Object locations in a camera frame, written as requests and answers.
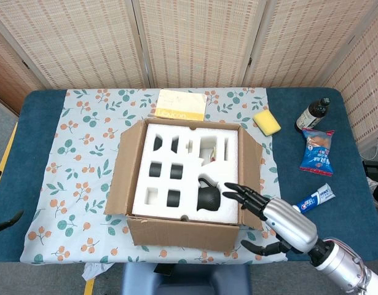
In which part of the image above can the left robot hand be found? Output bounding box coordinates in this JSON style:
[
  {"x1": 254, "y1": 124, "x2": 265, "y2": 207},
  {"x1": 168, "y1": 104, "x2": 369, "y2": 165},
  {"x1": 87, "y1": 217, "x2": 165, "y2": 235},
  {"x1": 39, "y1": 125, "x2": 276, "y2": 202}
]
[{"x1": 0, "y1": 168, "x2": 25, "y2": 235}]

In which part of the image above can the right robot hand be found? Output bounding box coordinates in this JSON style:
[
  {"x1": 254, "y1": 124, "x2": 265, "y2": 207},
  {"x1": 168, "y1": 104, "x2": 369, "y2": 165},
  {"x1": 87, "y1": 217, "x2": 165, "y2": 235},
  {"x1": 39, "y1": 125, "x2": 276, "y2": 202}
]
[{"x1": 222, "y1": 182, "x2": 318, "y2": 258}]

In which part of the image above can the red cardboard shipping box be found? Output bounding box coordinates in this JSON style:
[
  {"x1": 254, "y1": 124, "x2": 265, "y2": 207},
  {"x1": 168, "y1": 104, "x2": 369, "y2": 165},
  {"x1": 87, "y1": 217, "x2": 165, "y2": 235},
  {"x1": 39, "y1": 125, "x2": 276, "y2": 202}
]
[{"x1": 104, "y1": 118, "x2": 265, "y2": 253}]

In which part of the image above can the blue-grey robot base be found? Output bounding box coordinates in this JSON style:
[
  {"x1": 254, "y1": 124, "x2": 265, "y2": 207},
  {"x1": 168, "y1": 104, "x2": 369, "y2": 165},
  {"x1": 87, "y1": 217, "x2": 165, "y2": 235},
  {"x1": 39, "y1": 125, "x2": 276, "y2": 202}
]
[{"x1": 119, "y1": 262, "x2": 253, "y2": 295}]

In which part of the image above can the black plastic bin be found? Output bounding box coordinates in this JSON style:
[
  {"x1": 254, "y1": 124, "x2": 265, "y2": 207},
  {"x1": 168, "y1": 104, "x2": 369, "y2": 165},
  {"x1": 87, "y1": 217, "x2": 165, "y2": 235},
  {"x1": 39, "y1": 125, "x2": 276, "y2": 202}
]
[{"x1": 362, "y1": 159, "x2": 378, "y2": 182}]

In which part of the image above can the white blue toothpaste tube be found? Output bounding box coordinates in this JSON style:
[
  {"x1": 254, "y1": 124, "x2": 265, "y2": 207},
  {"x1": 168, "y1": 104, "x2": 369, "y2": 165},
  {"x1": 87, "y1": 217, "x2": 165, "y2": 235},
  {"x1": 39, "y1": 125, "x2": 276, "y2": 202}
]
[{"x1": 293, "y1": 183, "x2": 336, "y2": 215}]

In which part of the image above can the blue snack bag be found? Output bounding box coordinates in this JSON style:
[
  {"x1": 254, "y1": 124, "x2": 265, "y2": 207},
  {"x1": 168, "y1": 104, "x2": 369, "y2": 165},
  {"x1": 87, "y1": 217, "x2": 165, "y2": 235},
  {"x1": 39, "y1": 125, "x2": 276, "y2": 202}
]
[{"x1": 299, "y1": 128, "x2": 336, "y2": 178}]

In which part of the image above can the black teapot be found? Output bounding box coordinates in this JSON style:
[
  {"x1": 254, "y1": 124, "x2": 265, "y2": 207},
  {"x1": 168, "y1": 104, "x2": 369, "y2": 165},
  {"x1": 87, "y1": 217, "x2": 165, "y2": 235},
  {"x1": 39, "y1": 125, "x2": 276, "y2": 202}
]
[{"x1": 196, "y1": 176, "x2": 222, "y2": 213}]

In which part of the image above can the black and white shoe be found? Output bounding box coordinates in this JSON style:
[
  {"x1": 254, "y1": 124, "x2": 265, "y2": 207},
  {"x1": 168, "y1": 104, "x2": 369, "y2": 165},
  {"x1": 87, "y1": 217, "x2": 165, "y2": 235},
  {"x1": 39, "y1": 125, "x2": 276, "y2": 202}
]
[{"x1": 366, "y1": 178, "x2": 378, "y2": 207}]

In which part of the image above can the yellow sponge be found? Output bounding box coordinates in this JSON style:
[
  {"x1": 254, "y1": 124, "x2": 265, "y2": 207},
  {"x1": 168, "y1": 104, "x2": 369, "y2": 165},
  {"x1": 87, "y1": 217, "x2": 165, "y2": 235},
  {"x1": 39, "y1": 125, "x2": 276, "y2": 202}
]
[{"x1": 252, "y1": 109, "x2": 282, "y2": 136}]

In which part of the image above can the white foam insert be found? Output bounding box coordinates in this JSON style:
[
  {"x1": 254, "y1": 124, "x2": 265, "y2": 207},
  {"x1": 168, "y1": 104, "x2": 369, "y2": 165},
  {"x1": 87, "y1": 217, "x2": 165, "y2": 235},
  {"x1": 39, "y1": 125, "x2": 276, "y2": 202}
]
[{"x1": 132, "y1": 122, "x2": 241, "y2": 227}]

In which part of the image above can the dark glass bottle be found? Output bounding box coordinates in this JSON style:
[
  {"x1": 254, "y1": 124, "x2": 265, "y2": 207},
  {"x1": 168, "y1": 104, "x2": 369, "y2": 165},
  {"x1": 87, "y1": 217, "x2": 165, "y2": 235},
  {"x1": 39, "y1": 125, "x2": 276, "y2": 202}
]
[{"x1": 294, "y1": 96, "x2": 331, "y2": 133}]

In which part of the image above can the floral print tablecloth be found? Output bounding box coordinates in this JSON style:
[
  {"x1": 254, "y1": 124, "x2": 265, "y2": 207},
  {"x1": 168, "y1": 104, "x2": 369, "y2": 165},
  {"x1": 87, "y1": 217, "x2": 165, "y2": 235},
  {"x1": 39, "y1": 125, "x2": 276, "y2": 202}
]
[{"x1": 19, "y1": 87, "x2": 289, "y2": 265}]

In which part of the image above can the woven folding screen panel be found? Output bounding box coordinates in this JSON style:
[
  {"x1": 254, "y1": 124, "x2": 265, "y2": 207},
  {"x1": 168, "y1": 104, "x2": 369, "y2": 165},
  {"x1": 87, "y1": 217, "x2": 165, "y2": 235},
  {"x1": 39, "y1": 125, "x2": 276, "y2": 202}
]
[
  {"x1": 0, "y1": 0, "x2": 151, "y2": 90},
  {"x1": 132, "y1": 0, "x2": 268, "y2": 89},
  {"x1": 242, "y1": 0, "x2": 378, "y2": 89},
  {"x1": 322, "y1": 2, "x2": 378, "y2": 151},
  {"x1": 0, "y1": 23, "x2": 45, "y2": 116}
]

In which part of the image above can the yellow and cream book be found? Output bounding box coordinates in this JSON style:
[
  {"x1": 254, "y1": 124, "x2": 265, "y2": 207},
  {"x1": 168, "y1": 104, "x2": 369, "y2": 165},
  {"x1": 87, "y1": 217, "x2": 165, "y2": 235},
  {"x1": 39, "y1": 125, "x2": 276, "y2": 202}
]
[{"x1": 154, "y1": 88, "x2": 208, "y2": 123}]

